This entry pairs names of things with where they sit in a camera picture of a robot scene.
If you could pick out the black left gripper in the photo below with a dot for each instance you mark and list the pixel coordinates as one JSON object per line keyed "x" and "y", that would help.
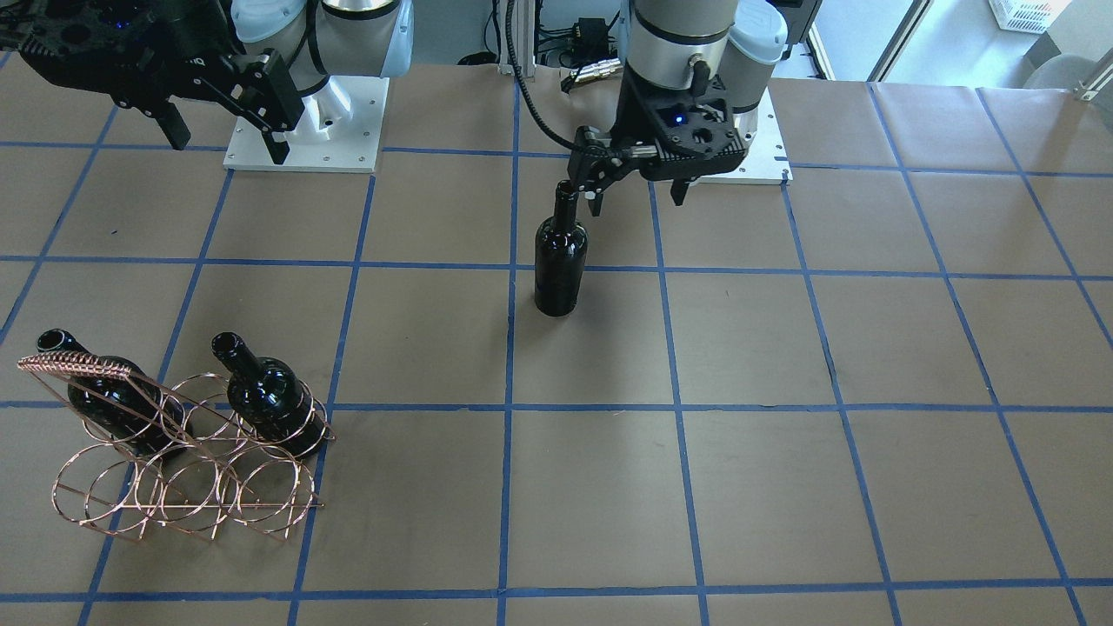
{"x": 633, "y": 124}

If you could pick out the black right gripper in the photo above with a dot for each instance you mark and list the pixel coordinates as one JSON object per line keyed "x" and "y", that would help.
{"x": 193, "y": 45}

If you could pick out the aluminium frame post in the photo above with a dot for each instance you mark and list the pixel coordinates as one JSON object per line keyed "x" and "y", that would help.
{"x": 517, "y": 25}

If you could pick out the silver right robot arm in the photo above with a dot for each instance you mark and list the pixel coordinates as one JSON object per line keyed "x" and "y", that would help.
{"x": 309, "y": 76}

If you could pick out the dark wine bottle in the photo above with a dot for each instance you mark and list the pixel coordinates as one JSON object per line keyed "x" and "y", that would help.
{"x": 266, "y": 393}
{"x": 560, "y": 252}

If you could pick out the dark wine bottle in basket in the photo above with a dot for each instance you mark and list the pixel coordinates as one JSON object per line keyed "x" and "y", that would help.
{"x": 266, "y": 393}

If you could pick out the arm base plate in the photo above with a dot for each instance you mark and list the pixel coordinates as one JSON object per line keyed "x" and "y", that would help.
{"x": 766, "y": 162}
{"x": 339, "y": 132}

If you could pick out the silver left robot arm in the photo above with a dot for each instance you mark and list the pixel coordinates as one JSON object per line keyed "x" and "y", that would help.
{"x": 694, "y": 73}

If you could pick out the copper wire wine basket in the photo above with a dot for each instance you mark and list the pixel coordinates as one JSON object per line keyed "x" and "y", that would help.
{"x": 213, "y": 473}

